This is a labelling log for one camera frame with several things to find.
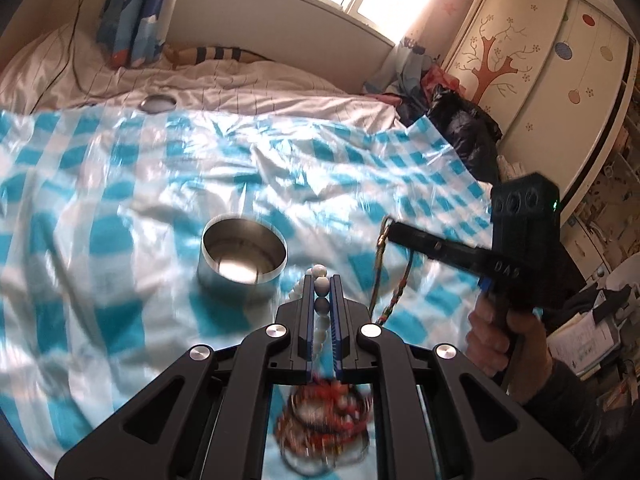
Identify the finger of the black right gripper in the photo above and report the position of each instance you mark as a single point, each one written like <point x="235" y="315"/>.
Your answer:
<point x="432" y="246"/>

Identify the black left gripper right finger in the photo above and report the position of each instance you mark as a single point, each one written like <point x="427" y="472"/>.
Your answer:
<point x="435" y="415"/>

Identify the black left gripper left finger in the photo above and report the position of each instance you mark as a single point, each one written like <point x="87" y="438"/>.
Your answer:
<point x="205" y="416"/>

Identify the person's right hand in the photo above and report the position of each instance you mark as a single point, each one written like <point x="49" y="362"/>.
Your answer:
<point x="488" y="348"/>

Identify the cluttered shelf with papers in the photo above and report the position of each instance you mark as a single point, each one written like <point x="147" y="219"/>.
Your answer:
<point x="597" y="332"/>

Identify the black plastic bag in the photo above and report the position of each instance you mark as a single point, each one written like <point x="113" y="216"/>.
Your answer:
<point x="469" y="130"/>

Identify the round silver metal tin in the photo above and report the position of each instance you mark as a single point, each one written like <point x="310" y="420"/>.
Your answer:
<point x="241" y="259"/>

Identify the pile of colourful clothes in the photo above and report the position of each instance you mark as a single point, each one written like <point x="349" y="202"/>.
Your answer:
<point x="407" y="80"/>

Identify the white wardrobe with tree decal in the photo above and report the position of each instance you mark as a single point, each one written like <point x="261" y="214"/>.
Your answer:
<point x="556" y="76"/>

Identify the round silver tin lid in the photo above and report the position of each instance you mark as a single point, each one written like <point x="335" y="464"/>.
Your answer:
<point x="158" y="104"/>

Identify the yellow black striped pillow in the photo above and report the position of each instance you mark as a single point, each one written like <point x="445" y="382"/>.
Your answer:
<point x="197" y="55"/>

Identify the white striped bed duvet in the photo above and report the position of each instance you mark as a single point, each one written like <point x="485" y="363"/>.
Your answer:
<point x="65" y="68"/>

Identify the blue patterned curtain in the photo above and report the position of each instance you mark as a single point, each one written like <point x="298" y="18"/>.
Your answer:
<point x="129" y="31"/>

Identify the black camera box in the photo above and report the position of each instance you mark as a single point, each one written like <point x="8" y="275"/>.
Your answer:
<point x="525" y="218"/>

